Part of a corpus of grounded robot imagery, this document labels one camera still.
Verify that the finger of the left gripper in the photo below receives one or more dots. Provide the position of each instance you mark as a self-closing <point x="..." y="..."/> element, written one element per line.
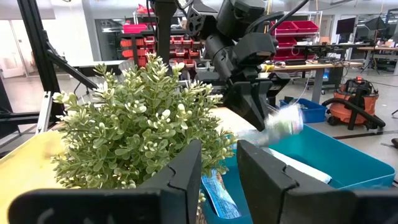
<point x="248" y="102"/>
<point x="270" y="93"/>

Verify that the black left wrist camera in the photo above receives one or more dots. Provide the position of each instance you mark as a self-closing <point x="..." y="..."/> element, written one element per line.
<point x="255" y="49"/>

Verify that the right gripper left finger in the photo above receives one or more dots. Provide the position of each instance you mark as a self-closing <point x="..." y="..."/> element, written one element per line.
<point x="186" y="174"/>

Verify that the black aluminium rig frame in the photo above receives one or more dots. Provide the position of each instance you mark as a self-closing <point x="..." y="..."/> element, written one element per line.
<point x="37" y="46"/>

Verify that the red parts bin shelf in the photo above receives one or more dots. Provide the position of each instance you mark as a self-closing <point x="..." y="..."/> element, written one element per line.
<point x="180" y="43"/>

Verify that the red bin rack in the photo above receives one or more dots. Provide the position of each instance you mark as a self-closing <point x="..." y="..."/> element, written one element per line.
<point x="295" y="34"/>

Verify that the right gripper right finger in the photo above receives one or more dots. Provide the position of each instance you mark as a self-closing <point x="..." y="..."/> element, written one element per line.
<point x="264" y="183"/>

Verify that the blue plastic bin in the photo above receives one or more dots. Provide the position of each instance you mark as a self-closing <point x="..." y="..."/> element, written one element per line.
<point x="342" y="155"/>

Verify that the black monitor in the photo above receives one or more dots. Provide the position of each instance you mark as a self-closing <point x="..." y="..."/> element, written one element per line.
<point x="345" y="25"/>

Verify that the silver granola bar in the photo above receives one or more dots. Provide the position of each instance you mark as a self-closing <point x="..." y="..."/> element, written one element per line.
<point x="304" y="169"/>

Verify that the blue storage crate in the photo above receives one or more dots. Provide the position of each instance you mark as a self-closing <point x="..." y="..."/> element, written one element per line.
<point x="308" y="110"/>

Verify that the small green artificial plant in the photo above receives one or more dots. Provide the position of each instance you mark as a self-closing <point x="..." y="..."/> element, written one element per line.
<point x="124" y="130"/>

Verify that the orange shop vacuum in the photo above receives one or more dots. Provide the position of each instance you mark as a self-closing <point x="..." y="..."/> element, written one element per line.
<point x="354" y="102"/>

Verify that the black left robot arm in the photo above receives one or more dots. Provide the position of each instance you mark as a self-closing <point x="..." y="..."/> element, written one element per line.
<point x="245" y="12"/>

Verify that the blue granola bar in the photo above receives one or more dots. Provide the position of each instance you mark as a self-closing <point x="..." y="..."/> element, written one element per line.
<point x="220" y="199"/>
<point x="286" y="121"/>

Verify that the wooden workbench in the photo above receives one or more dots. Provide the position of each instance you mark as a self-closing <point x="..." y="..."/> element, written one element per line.
<point x="317" y="67"/>

